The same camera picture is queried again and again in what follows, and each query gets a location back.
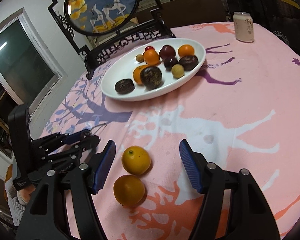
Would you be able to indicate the small tan longan back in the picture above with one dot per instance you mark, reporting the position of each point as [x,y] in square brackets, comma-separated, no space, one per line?
[139,58]

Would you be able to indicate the small tan longan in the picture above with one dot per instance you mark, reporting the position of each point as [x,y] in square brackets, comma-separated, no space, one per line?
[139,58]
[177,71]

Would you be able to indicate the window with white frame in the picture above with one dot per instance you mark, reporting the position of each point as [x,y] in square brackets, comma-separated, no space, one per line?
[28,70]

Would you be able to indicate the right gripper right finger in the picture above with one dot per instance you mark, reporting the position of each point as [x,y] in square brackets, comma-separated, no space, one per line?
[250,216]

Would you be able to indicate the white oval plate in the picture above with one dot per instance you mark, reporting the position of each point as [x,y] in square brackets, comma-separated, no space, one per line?
[123,69]

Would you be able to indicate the dark cabinet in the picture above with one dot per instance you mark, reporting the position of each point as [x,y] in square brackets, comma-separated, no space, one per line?
[278,17]

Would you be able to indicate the dark cherry with stem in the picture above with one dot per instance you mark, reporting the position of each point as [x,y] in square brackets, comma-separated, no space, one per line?
[169,62]

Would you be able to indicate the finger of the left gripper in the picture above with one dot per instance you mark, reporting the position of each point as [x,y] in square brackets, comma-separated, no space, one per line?
[56,140]
[68,152]

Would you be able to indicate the pink beverage can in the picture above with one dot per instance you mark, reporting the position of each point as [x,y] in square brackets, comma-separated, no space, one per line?
[244,29]

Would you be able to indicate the orange yellow fruit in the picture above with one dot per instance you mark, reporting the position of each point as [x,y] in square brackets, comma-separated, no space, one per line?
[128,190]

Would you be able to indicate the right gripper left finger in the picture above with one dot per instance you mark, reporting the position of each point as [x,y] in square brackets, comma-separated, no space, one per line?
[46,216]

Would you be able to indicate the pink printed tablecloth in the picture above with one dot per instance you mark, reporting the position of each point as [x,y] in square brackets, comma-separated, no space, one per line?
[242,110]

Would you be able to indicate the small tan longan front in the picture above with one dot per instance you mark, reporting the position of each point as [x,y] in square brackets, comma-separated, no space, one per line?
[177,71]

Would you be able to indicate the person left hand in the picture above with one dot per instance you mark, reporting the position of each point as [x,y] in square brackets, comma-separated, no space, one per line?
[24,195]

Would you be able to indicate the red plum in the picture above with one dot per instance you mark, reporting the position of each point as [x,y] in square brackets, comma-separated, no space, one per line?
[167,51]

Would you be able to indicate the yellow lemon fruit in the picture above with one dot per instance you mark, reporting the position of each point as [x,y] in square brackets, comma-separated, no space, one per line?
[136,160]

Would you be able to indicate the yellow kumquat front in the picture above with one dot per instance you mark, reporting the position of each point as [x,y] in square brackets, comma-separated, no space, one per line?
[186,50]

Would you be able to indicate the large mandarin orange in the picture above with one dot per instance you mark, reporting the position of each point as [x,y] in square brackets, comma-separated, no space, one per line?
[137,74]

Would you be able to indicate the small red cherry tomato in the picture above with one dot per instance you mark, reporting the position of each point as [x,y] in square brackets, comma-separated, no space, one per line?
[149,48]

